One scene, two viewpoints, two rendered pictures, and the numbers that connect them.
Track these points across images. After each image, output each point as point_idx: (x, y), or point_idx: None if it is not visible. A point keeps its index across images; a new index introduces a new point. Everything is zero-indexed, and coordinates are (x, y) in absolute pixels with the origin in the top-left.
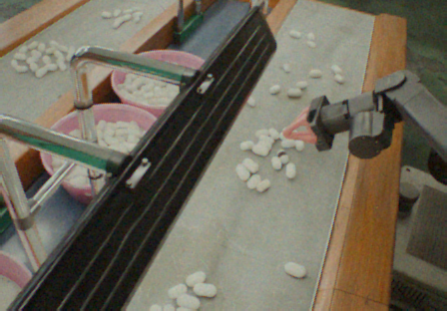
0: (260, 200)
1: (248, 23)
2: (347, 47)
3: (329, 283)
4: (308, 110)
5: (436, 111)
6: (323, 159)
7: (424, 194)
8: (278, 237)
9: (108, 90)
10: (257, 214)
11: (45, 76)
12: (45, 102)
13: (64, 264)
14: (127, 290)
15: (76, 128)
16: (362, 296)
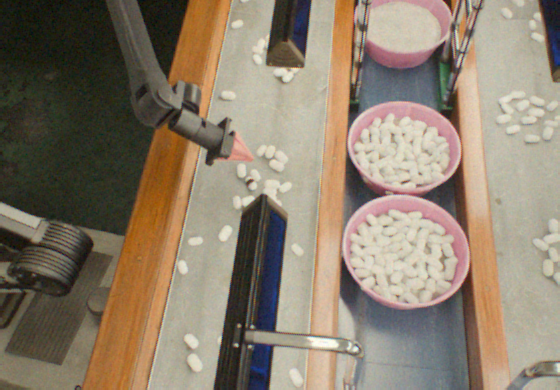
0: (261, 142)
1: (284, 20)
2: None
3: (205, 89)
4: (233, 139)
5: (143, 53)
6: (212, 197)
7: (66, 345)
8: (242, 118)
9: None
10: (260, 130)
11: (546, 228)
12: (505, 189)
13: None
14: None
15: (448, 170)
16: (184, 82)
